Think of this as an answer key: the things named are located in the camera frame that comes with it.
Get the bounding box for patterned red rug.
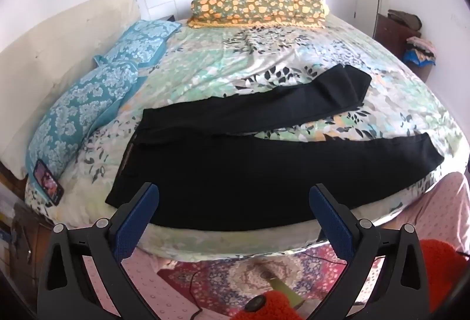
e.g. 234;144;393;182
158;243;386;320

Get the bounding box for red fuzzy slipper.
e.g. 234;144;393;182
235;291;306;320
419;239;470;320

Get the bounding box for cream padded headboard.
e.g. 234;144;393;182
0;0;142;181

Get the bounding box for brown wooden cabinet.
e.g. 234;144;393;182
375;9;436;83

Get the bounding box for large blue floral pillow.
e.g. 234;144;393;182
25;61;140;192

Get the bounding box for smartphone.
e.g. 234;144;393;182
33;159;65;205

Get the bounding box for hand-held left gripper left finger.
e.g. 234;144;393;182
37;182;160;320

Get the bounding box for dark folded clothes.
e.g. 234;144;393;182
387;9;423;30

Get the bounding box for wooden nightstand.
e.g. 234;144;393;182
0;162;54;306

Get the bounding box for leaf print bed sheet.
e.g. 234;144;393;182
25;13;470;262

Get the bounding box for black pants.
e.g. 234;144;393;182
105;65;445;232

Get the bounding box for black cable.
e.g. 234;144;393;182
188;267;205;318

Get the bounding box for small blue floral pillow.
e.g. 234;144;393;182
93;19;182;68

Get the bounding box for colourful clothes pile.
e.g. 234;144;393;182
403;36;437;66

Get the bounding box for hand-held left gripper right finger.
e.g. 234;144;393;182
308;183;431;320

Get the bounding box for yellow floral pillow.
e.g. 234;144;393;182
187;0;330;29

